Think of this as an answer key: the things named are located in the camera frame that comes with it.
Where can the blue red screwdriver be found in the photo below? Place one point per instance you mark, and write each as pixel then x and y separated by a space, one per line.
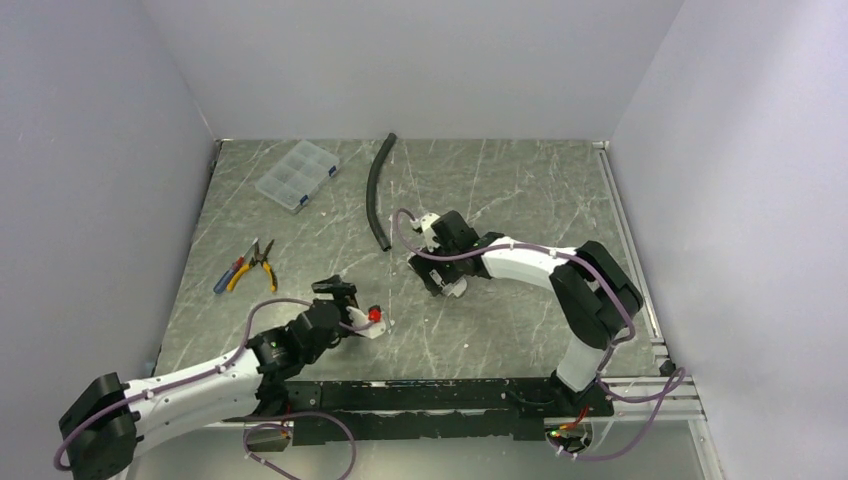
pixel 223 282

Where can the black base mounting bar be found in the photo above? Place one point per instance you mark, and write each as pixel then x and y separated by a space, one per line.
pixel 519 408

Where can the printed glasses pouch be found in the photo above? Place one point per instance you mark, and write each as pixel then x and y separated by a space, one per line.
pixel 453 289

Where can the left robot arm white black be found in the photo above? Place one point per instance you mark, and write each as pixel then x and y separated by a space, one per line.
pixel 112 422

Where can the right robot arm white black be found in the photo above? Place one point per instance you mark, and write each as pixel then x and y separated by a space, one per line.
pixel 598 299

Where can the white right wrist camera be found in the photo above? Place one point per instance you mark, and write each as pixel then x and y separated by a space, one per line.
pixel 423 227

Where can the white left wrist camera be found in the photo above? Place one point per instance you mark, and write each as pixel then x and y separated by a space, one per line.
pixel 370 323

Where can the clear plastic compartment box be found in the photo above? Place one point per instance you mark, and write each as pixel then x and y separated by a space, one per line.
pixel 298 175

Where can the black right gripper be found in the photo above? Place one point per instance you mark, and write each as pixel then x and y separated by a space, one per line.
pixel 424 264

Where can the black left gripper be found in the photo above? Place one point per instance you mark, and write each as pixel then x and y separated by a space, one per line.
pixel 342 293

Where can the aluminium frame rail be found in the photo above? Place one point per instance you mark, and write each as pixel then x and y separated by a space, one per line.
pixel 643 400

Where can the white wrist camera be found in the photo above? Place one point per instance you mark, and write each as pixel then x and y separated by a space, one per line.
pixel 370 323
pixel 423 227

